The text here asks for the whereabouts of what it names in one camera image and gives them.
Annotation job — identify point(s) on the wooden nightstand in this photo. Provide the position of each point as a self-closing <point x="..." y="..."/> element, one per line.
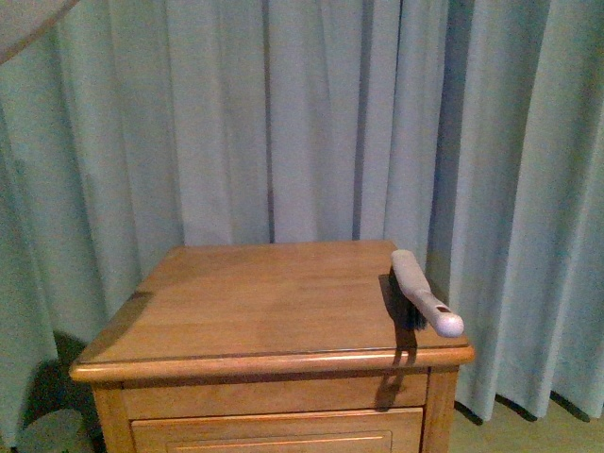
<point x="295" y="347"/>

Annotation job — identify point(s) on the pink plastic dustpan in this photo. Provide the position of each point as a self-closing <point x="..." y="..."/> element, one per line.
<point x="24" y="21"/>

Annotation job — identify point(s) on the light blue curtain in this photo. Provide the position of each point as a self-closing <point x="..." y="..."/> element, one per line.
<point x="469" y="132"/>

